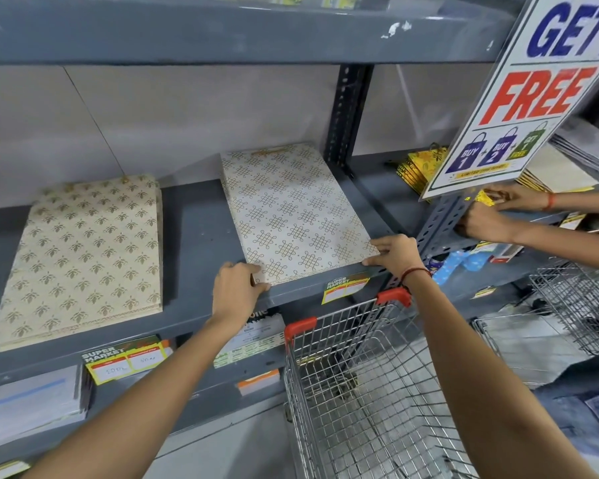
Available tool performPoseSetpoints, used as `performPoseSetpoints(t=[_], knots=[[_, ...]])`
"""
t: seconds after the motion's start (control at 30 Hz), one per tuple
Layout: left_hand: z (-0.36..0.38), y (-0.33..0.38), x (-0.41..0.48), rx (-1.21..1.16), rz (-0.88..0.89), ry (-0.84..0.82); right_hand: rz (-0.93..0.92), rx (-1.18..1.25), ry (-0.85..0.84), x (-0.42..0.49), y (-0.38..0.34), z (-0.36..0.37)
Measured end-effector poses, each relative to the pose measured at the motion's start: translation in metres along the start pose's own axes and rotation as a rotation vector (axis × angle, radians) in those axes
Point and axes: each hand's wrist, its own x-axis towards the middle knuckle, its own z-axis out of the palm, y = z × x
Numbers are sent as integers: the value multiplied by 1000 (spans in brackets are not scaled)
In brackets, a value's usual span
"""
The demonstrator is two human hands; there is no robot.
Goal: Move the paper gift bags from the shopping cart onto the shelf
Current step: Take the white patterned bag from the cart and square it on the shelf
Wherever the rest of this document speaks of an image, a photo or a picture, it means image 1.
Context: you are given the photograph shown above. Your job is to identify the yellow price label with handwriting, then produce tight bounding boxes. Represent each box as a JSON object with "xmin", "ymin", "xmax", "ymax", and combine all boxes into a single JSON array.
[{"xmin": 81, "ymin": 335, "xmax": 173, "ymax": 386}]

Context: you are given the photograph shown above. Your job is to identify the person's left forearm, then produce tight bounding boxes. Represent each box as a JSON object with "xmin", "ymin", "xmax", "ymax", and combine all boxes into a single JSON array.
[{"xmin": 24, "ymin": 314, "xmax": 250, "ymax": 479}]

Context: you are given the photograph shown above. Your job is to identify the blue patterned gift wraps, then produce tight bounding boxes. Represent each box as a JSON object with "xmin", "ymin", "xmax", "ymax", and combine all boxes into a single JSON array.
[{"xmin": 428, "ymin": 248, "xmax": 487, "ymax": 286}]

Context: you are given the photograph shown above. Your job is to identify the person's right hand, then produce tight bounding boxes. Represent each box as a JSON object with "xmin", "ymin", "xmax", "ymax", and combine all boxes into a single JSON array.
[{"xmin": 362, "ymin": 234, "xmax": 426, "ymax": 283}]

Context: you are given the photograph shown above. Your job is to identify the grey slotted metal shelf rack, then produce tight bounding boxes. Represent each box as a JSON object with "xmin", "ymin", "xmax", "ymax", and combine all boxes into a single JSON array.
[{"xmin": 347, "ymin": 60, "xmax": 599, "ymax": 315}]

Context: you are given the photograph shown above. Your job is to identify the wire shopping cart red handles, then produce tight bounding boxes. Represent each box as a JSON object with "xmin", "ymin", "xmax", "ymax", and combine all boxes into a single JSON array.
[{"xmin": 284, "ymin": 287, "xmax": 481, "ymax": 479}]

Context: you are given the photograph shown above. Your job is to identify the person's left hand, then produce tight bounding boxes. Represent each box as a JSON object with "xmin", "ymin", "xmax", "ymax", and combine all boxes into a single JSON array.
[{"xmin": 211, "ymin": 261, "xmax": 271, "ymax": 331}]

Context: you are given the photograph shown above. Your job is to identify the white promotional hanging sign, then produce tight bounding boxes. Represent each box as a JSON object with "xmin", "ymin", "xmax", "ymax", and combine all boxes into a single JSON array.
[{"xmin": 419, "ymin": 0, "xmax": 599, "ymax": 200}]

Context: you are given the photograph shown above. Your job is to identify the grey paper bag stack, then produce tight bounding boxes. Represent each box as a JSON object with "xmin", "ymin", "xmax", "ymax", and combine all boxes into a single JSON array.
[{"xmin": 549, "ymin": 117, "xmax": 599, "ymax": 183}]

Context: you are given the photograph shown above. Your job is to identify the yellow floral paper bag stack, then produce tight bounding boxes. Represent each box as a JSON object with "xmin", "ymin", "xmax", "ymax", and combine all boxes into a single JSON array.
[{"xmin": 396, "ymin": 143, "xmax": 449, "ymax": 196}]

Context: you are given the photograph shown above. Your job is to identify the red thread wrist band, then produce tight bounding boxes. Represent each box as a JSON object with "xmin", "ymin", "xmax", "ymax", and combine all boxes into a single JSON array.
[{"xmin": 399, "ymin": 266, "xmax": 433, "ymax": 290}]

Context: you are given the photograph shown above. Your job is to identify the small yellow price label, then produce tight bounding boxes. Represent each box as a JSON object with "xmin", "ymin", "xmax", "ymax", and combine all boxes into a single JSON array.
[{"xmin": 322, "ymin": 275, "xmax": 371, "ymax": 305}]

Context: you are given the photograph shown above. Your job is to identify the blue denim jeans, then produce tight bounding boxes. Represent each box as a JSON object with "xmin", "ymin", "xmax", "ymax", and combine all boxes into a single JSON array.
[{"xmin": 533, "ymin": 361, "xmax": 599, "ymax": 460}]

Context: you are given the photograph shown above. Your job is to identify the orange and white shelf label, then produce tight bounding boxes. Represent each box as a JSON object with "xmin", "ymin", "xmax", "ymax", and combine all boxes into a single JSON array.
[{"xmin": 237, "ymin": 369, "xmax": 281, "ymax": 398}]

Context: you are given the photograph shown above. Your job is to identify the white and green shelf label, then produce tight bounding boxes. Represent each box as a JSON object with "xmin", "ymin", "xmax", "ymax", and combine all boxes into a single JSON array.
[{"xmin": 214, "ymin": 309, "xmax": 286, "ymax": 369}]

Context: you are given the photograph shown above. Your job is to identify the cream leaf-pattern paper bag stack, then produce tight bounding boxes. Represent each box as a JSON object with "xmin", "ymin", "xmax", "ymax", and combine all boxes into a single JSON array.
[{"xmin": 0, "ymin": 174, "xmax": 164, "ymax": 353}]

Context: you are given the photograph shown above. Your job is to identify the white knot-pattern paper bag stack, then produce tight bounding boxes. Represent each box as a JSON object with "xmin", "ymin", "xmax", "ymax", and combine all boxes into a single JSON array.
[{"xmin": 221, "ymin": 143, "xmax": 380, "ymax": 287}]

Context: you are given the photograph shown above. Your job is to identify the clear-wrapped white envelope packets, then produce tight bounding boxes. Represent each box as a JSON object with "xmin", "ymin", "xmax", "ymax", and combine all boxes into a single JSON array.
[{"xmin": 0, "ymin": 364, "xmax": 94, "ymax": 452}]

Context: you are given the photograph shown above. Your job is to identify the person's right forearm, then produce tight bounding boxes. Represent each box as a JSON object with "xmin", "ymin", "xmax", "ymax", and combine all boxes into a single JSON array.
[{"xmin": 399, "ymin": 274, "xmax": 599, "ymax": 479}]

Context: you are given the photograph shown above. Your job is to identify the another person's forearm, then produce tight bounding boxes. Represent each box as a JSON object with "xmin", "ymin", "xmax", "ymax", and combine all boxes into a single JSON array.
[
  {"xmin": 544, "ymin": 191, "xmax": 599, "ymax": 216},
  {"xmin": 504, "ymin": 220, "xmax": 599, "ymax": 275}
]

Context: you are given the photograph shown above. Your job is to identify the plain wire shopping cart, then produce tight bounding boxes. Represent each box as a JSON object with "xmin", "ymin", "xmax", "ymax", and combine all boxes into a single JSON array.
[{"xmin": 471, "ymin": 261, "xmax": 599, "ymax": 390}]

